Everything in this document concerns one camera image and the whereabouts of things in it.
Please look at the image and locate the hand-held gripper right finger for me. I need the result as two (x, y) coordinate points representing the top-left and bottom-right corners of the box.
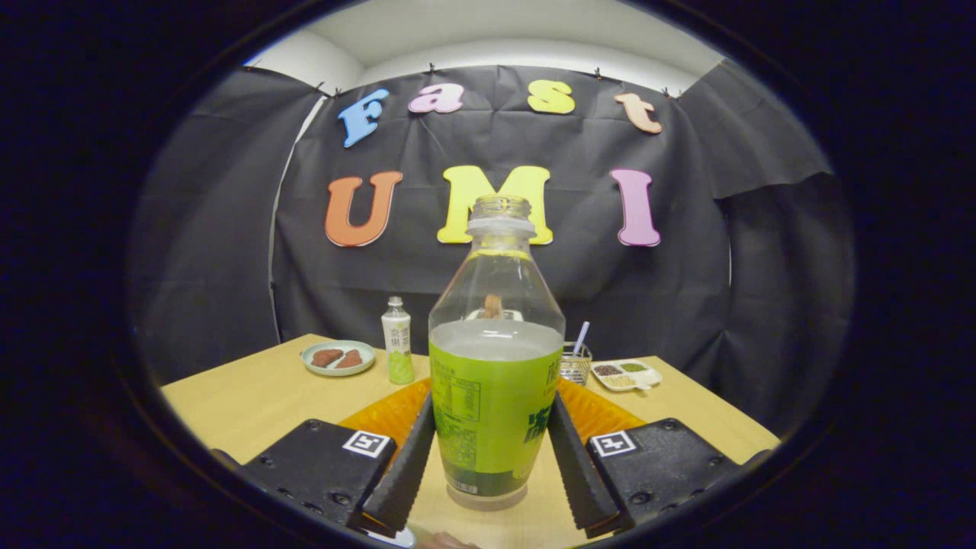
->
(547, 377), (771, 538)

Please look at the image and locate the white divided tray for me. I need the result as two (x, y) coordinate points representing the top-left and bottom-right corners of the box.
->
(590, 358), (663, 393)

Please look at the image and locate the wooden table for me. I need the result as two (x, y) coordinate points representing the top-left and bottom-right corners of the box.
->
(160, 333), (782, 549)

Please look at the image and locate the metal mesh holder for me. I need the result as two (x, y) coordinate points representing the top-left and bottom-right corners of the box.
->
(560, 342), (593, 387)

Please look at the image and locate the small capped green drink bottle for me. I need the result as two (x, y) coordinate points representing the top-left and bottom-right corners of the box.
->
(381, 296), (416, 386)

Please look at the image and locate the green label juice bottle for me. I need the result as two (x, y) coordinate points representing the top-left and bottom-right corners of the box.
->
(428, 194), (567, 512)

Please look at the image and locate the black backdrop cloth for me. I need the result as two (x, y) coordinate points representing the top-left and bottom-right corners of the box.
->
(126, 61), (859, 435)

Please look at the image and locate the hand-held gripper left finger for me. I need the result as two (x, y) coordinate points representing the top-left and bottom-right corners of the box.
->
(212, 377), (437, 535)

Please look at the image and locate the pale green plate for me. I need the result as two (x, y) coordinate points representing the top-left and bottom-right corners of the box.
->
(300, 340), (377, 377)

